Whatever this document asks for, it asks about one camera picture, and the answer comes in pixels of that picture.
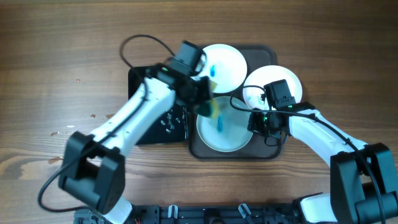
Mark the white plate top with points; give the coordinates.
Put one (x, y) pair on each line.
(225, 66)

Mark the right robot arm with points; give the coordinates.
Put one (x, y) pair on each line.
(363, 177)

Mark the pale blue plate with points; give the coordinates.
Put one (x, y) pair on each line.
(227, 132)

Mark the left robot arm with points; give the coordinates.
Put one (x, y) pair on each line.
(93, 169)

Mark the black rectangular tray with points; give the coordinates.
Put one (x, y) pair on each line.
(170, 126)

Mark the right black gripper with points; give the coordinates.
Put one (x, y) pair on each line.
(254, 125)

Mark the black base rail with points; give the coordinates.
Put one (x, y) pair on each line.
(244, 213)

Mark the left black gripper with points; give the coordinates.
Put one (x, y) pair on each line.
(204, 94)

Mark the white plate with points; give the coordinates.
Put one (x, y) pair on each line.
(225, 66)
(266, 75)

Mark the brown plastic tray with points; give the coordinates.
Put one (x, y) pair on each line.
(258, 148)

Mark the green yellow sponge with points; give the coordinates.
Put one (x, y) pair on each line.
(207, 106)

